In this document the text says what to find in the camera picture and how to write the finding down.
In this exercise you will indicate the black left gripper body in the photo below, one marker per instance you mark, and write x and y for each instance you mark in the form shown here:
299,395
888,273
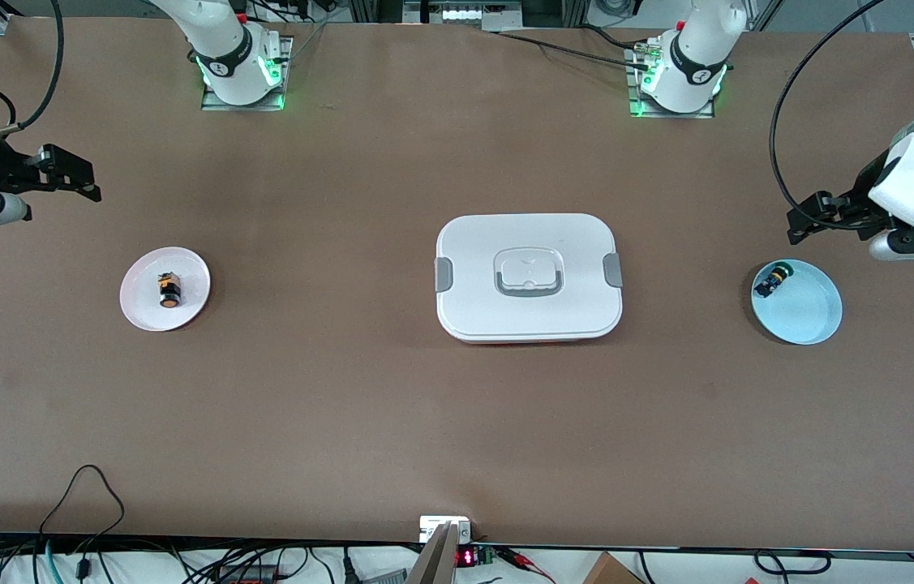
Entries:
856,198

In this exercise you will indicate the orange push button switch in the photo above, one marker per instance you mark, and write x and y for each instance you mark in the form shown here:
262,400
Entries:
169,296

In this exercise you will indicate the white lunch box grey clasps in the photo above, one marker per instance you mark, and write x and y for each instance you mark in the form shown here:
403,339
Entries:
481,259

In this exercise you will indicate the brown cardboard box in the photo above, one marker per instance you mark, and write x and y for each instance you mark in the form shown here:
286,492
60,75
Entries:
609,572

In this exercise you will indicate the small black blue cylinder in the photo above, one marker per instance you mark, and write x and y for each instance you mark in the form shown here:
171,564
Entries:
773,282

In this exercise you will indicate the light blue round plate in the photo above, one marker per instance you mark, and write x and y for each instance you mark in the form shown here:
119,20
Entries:
809,308

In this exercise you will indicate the pale pink round plate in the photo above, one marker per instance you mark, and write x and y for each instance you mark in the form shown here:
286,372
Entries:
140,300

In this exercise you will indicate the white power strip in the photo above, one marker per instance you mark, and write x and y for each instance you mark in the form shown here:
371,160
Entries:
465,14

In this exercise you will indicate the black orange power adapter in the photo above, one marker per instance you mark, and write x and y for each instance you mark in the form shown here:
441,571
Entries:
250,576

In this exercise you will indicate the red clip leads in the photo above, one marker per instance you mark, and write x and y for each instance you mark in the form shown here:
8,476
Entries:
521,558

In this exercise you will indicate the red digit display board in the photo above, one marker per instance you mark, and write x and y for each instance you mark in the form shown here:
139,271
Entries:
466,557

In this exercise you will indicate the grey plastic device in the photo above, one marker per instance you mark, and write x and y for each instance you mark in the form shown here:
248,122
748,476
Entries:
384,577

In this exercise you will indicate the aluminium profile bar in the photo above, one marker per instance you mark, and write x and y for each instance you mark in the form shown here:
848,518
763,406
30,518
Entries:
434,560

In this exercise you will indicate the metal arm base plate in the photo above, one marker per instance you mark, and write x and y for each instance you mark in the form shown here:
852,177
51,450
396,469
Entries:
667,115
286,49

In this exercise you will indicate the white bracket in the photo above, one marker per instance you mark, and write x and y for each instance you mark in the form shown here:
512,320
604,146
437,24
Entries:
432,526

